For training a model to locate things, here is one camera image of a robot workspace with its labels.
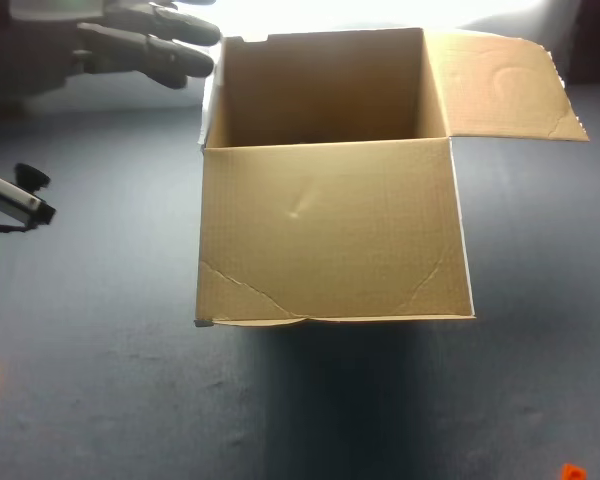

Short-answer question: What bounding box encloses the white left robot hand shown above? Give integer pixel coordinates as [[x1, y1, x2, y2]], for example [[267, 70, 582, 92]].
[[0, 0, 222, 101]]

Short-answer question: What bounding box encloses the brown cardboard box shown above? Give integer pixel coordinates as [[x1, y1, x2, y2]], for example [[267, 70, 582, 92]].
[[194, 25, 591, 329]]

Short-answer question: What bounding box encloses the grey table cloth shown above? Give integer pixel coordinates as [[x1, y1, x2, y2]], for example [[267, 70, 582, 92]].
[[0, 82, 600, 480]]

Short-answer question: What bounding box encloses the white backdrop sheet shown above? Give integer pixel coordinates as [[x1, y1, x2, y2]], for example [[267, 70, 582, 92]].
[[9, 0, 581, 116]]

